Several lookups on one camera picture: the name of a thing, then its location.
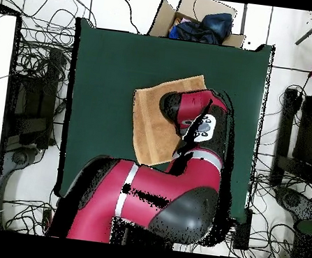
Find blue clothes pile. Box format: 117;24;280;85
168;6;235;47

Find round dark stand base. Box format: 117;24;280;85
271;184;312;223

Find tan terry towel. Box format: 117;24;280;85
124;66;209;173

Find black cable tangle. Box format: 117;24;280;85
12;0;101;85
0;195;56;236
221;213;297;258

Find dark green table cloth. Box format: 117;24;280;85
53;16;277;226

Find black power strip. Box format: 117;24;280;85
40;208;54;235
232;207;253;250

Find open cardboard box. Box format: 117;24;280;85
146;0;250;50

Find black equipment rack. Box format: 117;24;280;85
4;43;68;151

